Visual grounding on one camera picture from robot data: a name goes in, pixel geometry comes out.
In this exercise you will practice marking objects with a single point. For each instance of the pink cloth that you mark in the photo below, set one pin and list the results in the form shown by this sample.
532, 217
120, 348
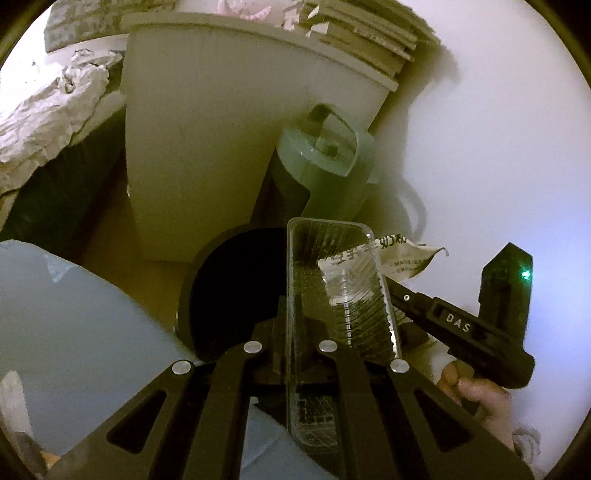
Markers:
247, 10

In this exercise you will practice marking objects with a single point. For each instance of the person's right hand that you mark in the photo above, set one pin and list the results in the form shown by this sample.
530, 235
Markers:
480, 397

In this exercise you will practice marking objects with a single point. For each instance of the white printed wrapper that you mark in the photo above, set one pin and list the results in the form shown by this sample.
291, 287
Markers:
408, 263

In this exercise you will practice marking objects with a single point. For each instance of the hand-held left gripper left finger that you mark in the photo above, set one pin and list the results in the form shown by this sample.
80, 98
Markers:
282, 323

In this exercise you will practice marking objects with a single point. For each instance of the stack of grey boards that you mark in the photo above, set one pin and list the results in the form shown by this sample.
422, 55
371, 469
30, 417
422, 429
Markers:
369, 37

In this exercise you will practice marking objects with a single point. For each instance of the dark bed frame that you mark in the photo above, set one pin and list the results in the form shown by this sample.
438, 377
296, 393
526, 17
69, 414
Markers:
64, 184

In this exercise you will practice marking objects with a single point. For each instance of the clear plastic tray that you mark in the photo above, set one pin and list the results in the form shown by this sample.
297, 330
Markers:
314, 258

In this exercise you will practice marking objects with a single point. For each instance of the grey patterned pillow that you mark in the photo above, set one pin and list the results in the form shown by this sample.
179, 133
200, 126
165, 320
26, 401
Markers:
92, 23

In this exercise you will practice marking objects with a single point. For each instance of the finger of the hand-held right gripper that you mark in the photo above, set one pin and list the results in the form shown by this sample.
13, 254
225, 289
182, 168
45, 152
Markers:
413, 333
408, 299

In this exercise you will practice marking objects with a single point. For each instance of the white bedside cabinet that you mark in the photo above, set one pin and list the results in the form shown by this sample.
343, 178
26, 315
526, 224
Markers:
198, 138

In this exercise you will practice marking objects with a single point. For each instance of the black round trash bin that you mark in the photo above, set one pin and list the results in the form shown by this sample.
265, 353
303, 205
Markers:
231, 295

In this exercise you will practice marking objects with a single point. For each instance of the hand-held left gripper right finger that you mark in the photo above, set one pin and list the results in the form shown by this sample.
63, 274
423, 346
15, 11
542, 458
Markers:
353, 397

